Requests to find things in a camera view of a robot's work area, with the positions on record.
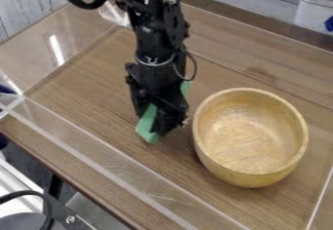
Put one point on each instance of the brown wooden bowl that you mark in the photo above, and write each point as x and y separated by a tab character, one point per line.
251	136

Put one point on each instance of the clear acrylic barrier wall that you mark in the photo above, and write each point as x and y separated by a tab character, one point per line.
70	117

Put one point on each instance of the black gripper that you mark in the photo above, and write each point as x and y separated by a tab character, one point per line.
157	78

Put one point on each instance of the green rectangular block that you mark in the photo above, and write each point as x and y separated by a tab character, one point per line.
166	98

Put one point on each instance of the blue object at left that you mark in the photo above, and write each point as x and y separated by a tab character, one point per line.
6	90

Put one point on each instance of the black table leg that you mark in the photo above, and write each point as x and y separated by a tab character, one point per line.
55	187

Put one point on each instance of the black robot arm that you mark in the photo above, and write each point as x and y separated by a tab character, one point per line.
160	27

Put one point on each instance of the white container at right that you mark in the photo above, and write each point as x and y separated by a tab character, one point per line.
315	15

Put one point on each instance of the clear acrylic corner bracket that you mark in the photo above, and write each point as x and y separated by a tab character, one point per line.
114	14

